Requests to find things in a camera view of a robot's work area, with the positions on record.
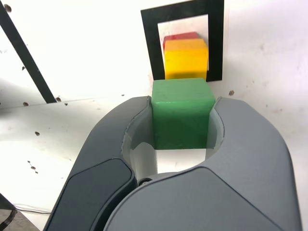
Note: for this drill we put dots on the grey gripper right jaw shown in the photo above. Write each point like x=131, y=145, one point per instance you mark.
x=228, y=187

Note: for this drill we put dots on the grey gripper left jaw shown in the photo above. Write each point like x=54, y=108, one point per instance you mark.
x=101, y=154

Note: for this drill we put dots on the red cube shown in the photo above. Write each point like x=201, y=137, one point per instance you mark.
x=180, y=36

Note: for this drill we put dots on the black tape strip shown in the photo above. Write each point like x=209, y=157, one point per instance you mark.
x=26, y=55

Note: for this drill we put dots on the yellow cube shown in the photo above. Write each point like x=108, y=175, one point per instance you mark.
x=185, y=62

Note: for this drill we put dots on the black tape square outline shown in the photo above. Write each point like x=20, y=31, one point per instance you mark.
x=149, y=36

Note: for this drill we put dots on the green cube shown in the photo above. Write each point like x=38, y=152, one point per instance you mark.
x=180, y=115

